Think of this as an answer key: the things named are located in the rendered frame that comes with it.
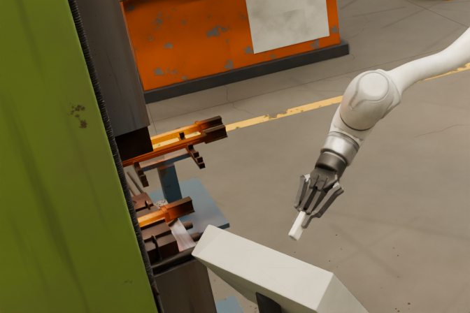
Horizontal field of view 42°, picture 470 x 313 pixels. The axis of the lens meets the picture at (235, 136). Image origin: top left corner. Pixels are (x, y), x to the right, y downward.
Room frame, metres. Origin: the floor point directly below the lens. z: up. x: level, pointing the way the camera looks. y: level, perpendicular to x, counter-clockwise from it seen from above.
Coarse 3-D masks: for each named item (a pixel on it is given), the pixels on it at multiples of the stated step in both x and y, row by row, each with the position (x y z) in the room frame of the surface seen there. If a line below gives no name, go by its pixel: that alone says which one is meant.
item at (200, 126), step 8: (208, 120) 2.24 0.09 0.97; (216, 120) 2.24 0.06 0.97; (184, 128) 2.22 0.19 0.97; (192, 128) 2.21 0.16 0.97; (200, 128) 2.21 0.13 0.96; (208, 128) 2.23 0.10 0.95; (152, 136) 2.19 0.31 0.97; (160, 136) 2.18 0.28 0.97; (168, 136) 2.18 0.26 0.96; (176, 136) 2.19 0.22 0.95; (152, 144) 2.16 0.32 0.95
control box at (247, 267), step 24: (216, 240) 1.13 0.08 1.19; (240, 240) 1.10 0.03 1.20; (216, 264) 1.08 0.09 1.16; (240, 264) 1.05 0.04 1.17; (264, 264) 1.02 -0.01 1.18; (288, 264) 1.00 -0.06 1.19; (240, 288) 1.14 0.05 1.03; (264, 288) 0.98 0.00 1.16; (288, 288) 0.95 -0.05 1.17; (312, 288) 0.93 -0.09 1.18; (336, 288) 0.94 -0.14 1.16; (288, 312) 1.06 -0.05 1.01; (312, 312) 0.92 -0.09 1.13; (336, 312) 0.93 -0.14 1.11; (360, 312) 0.99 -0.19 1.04
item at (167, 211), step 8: (184, 200) 1.60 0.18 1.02; (160, 208) 1.60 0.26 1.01; (168, 208) 1.57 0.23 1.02; (176, 208) 1.59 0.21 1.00; (184, 208) 1.59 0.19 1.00; (192, 208) 1.60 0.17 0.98; (144, 216) 1.57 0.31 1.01; (152, 216) 1.56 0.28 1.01; (160, 216) 1.56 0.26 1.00; (168, 216) 1.56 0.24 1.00; (176, 216) 1.58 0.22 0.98
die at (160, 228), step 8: (152, 208) 1.63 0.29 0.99; (144, 224) 1.54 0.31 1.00; (152, 224) 1.54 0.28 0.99; (160, 224) 1.54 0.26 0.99; (144, 232) 1.51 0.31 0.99; (152, 232) 1.51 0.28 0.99; (160, 232) 1.50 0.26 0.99; (168, 232) 1.50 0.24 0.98; (144, 240) 1.48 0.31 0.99; (160, 240) 1.47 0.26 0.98; (168, 240) 1.46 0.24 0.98; (176, 240) 1.46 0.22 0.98; (152, 248) 1.44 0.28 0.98; (160, 248) 1.44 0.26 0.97; (168, 248) 1.45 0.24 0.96; (176, 248) 1.46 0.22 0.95; (152, 256) 1.43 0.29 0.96
